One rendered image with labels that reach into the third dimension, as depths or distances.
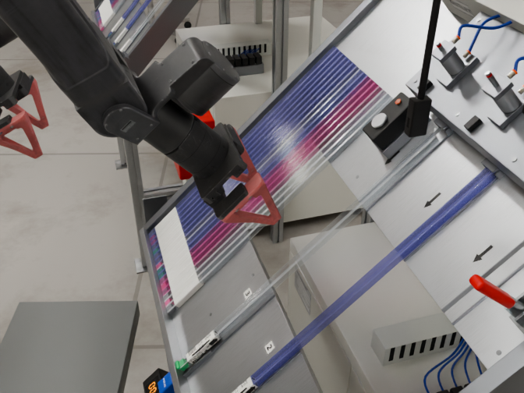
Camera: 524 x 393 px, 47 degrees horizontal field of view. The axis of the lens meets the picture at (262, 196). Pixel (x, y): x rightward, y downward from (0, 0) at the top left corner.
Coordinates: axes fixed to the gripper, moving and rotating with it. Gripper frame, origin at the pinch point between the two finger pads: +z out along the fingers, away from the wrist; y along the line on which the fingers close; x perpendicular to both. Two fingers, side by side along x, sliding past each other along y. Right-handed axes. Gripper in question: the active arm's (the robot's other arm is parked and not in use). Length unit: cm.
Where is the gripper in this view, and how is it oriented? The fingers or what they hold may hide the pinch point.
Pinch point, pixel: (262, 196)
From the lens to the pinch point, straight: 76.5
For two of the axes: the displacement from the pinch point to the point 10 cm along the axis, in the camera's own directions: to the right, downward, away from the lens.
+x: -7.0, 6.8, 2.2
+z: 6.6, 4.9, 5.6
